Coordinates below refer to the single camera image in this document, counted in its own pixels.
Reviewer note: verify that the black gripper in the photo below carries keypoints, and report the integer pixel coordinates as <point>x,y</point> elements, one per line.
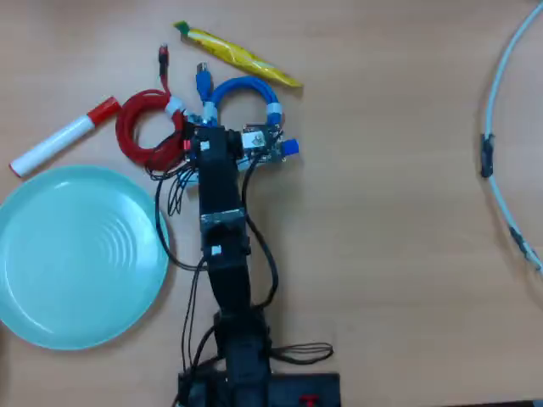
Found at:
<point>212,146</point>

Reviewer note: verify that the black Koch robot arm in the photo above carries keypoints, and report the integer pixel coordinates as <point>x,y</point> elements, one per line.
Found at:
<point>222,191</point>

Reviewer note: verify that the red capped white marker pen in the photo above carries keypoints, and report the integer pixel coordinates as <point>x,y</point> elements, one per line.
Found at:
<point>55,142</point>

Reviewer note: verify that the green round bowl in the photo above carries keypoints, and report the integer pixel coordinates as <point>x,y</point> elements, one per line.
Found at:
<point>76,263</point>

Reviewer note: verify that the yellow sachet packet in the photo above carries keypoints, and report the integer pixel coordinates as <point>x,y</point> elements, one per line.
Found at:
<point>237,54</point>

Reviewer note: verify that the red clamp knob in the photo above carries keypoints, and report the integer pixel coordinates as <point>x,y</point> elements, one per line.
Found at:
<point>309,399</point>

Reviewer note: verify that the long black tape wrap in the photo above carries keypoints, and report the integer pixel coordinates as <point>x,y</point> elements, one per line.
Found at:
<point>487,154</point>

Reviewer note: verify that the short black tape wrap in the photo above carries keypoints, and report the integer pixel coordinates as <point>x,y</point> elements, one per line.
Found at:
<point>517,241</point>

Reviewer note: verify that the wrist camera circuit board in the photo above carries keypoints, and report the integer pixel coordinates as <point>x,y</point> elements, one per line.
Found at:
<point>261,142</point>

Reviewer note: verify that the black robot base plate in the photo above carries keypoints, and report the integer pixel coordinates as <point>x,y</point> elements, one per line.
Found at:
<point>297,388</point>

